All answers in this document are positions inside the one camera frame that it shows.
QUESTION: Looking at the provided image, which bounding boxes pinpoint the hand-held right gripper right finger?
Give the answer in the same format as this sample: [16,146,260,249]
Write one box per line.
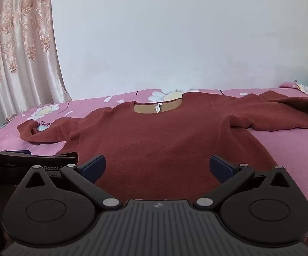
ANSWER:
[194,154,298,211]

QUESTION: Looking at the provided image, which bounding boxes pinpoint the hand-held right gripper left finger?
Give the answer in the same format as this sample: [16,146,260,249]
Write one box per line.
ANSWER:
[16,154,123,211]

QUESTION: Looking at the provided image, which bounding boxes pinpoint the cream floral curtain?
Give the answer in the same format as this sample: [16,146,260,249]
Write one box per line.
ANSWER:
[0,0,72,124]

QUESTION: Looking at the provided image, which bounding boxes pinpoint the red-brown knit sweater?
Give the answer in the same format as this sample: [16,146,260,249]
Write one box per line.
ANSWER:
[17,90,308,200]

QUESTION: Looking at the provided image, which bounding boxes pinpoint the pink floral bedsheet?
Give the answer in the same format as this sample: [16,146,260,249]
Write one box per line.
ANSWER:
[0,81,308,251]

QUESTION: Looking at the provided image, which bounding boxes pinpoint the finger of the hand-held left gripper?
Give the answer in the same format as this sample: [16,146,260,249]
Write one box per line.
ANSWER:
[0,151,79,166]

